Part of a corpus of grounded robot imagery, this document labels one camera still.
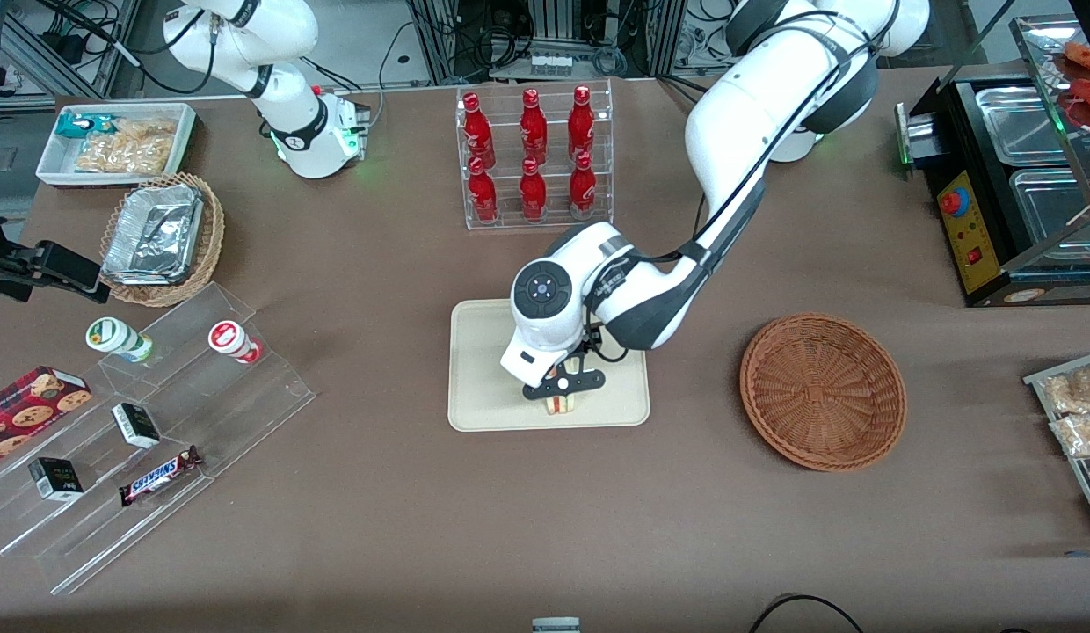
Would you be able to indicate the clear bag of crackers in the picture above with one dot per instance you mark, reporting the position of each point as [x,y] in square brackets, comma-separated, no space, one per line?
[132,145]

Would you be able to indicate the clear acrylic stepped stand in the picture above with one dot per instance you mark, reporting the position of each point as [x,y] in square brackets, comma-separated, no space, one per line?
[237,413]

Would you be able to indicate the silver foil container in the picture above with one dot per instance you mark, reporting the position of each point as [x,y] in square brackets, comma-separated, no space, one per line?
[151,236]

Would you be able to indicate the oval tan wicker basket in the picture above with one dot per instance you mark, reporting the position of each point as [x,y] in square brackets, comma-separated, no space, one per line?
[213,237]

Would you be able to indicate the white rectangular snack bin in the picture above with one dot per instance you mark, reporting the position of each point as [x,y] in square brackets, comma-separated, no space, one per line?
[61,171]

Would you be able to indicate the cream plastic tray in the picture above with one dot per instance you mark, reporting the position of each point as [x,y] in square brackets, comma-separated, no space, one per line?
[479,378]

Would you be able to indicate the steel food pan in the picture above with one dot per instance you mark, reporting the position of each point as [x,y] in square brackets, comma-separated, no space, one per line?
[1050,207]
[1020,123]

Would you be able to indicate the red cola bottle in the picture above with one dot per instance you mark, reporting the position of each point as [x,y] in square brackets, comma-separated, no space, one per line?
[583,188]
[483,193]
[581,123]
[477,130]
[533,192]
[534,127]

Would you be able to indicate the clear acrylic bottle rack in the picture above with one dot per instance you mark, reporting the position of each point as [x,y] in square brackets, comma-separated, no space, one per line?
[549,211]

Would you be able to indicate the black hot food display case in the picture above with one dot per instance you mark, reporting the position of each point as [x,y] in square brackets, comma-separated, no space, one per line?
[954,132]

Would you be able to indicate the round brown wicker basket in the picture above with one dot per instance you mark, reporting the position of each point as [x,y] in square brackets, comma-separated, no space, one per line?
[822,391]

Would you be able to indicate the grey snack display rack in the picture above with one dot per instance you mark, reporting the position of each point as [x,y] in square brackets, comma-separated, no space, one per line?
[1081,470]

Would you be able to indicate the snickers chocolate bar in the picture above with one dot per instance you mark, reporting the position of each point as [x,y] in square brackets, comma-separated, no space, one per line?
[158,476]

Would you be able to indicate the white power strip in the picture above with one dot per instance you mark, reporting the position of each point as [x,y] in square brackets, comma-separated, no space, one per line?
[552,63]

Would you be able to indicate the red lid yogurt cup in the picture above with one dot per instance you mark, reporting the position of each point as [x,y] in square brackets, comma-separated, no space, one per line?
[228,339]

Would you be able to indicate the small grey device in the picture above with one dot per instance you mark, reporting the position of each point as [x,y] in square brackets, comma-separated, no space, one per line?
[555,625]

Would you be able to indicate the small black carton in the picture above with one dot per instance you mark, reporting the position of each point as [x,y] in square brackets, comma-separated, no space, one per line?
[136,425]
[55,479]

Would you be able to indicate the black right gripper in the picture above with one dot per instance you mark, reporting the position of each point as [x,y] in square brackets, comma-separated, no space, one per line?
[19,265]

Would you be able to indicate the red cookie box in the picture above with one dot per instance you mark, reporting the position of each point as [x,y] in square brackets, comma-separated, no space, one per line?
[31,404]

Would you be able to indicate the clear bag of snacks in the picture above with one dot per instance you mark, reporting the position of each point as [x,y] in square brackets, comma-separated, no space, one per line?
[1081,435]
[1072,391]

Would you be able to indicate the teal snack packet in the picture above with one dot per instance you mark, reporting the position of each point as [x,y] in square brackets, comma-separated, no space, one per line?
[77,125]

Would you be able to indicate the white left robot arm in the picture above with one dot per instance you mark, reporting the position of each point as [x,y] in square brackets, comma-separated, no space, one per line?
[738,114]

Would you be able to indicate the green lid yogurt cup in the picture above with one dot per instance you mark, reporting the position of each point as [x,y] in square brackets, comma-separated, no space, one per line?
[114,338]

